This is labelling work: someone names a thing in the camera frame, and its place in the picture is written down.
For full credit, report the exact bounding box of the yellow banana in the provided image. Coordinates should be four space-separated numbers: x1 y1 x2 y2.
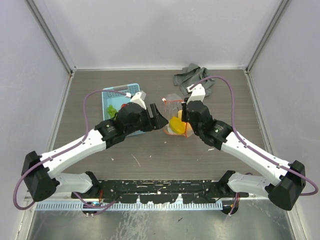
169 116 186 135

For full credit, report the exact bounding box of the yellow apple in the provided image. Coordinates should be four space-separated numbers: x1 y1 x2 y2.
177 109 183 120

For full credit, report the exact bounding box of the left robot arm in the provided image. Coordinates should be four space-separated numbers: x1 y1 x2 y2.
21 102 169 202

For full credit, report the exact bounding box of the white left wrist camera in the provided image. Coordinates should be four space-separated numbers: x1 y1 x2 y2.
125 90 147 110

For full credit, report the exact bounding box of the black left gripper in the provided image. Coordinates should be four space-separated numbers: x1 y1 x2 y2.
125 103 168 136

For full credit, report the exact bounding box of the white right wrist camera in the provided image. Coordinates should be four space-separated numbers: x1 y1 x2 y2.
186 83 206 104

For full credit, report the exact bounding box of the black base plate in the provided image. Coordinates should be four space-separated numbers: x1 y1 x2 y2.
80 180 236 204

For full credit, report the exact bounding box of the clear zip top bag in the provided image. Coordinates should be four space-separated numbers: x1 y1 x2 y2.
162 93 194 138

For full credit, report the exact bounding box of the blue slotted cable duct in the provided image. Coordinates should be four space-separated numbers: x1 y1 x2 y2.
35 200 223 211

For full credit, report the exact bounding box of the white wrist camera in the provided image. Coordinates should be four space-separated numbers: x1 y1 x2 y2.
125 90 147 110
186 83 206 104

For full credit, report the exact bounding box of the blue plastic basket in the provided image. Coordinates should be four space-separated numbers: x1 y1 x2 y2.
95 83 143 136

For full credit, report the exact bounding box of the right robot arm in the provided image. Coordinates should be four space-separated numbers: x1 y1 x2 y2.
182 98 306 211

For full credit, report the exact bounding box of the grey crumpled cloth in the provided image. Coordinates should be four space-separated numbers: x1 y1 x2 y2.
173 63 210 96

